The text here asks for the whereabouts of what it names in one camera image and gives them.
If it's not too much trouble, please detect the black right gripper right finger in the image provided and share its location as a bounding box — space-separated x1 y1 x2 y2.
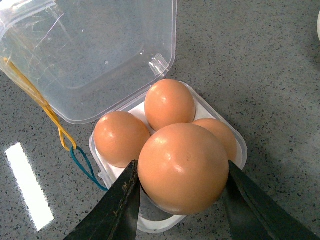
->
223 160 320 240

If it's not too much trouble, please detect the brown egg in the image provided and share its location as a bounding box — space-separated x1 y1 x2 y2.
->
144 79 196 131
138 123 229 216
192 118 238 163
93 111 151 168

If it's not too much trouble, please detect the white round bowl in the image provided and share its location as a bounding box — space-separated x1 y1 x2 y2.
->
316 11 320 40

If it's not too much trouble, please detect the yellow rubber band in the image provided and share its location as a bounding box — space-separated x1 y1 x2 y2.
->
3 58 77 152

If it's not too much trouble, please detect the teal rubber band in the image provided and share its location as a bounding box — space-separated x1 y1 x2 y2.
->
70 145 109 192

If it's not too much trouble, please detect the brown egg back in box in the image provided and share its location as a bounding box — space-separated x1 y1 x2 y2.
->
144 79 196 131

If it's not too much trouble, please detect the clear plastic egg box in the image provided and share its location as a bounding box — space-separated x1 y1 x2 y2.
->
0 0 248 235

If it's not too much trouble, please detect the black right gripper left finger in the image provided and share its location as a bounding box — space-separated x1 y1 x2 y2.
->
65 160 141 240

